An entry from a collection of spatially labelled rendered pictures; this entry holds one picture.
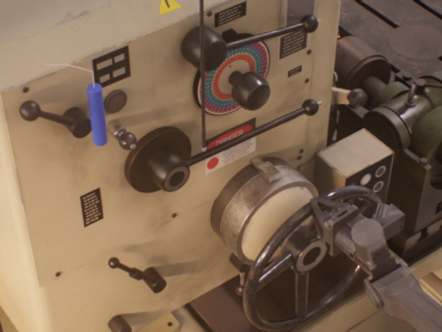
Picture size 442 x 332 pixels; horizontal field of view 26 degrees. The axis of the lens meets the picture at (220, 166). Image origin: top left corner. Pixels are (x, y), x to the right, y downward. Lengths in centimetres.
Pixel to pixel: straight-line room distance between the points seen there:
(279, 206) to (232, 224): 11
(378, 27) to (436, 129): 88
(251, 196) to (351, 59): 68
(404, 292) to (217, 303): 121
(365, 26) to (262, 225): 132
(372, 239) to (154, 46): 52
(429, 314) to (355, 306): 136
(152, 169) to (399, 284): 51
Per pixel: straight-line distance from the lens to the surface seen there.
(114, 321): 215
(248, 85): 182
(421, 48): 317
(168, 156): 185
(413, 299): 168
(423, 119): 244
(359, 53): 261
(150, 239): 205
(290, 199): 207
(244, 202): 204
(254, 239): 207
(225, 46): 176
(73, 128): 168
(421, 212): 251
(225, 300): 286
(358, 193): 199
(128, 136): 174
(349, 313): 296
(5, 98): 163
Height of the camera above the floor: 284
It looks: 43 degrees down
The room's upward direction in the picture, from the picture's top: straight up
